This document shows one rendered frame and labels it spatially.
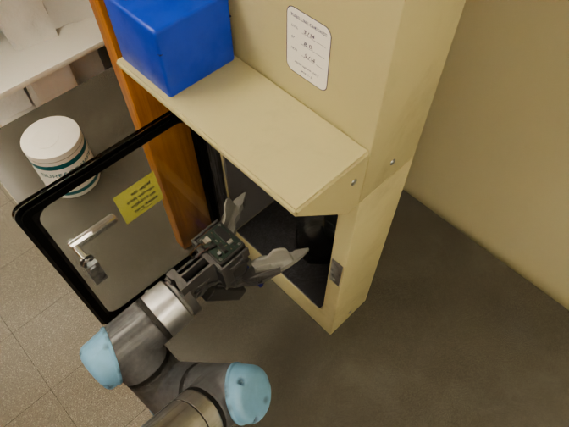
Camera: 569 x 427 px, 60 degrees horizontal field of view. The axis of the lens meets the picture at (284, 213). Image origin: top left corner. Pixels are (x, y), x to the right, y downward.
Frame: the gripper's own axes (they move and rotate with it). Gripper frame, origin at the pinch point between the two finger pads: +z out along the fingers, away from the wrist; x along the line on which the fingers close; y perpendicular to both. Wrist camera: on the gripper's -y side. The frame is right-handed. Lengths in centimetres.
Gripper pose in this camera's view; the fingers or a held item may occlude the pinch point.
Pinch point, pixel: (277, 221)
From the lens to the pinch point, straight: 81.8
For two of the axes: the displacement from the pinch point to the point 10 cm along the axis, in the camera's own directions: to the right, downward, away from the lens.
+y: -0.4, -5.2, -8.5
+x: -7.0, -6.0, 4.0
